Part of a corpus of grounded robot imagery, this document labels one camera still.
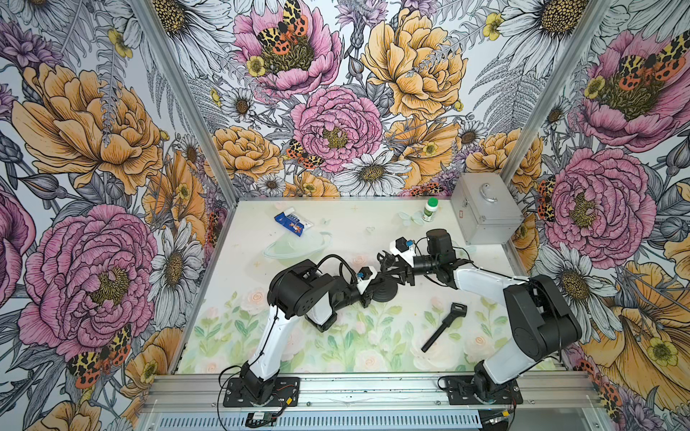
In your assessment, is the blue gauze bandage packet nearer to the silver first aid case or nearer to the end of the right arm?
the end of the right arm

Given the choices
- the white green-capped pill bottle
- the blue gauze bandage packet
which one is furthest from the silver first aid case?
the blue gauze bandage packet

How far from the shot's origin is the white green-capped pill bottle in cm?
111

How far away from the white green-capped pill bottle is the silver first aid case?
0.35 ft

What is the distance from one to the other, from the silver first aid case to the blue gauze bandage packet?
626mm

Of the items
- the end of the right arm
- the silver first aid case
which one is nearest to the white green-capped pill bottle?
the silver first aid case

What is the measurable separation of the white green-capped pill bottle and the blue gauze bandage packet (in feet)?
1.56

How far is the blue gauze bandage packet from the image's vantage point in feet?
3.63

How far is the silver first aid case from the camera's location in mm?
1001
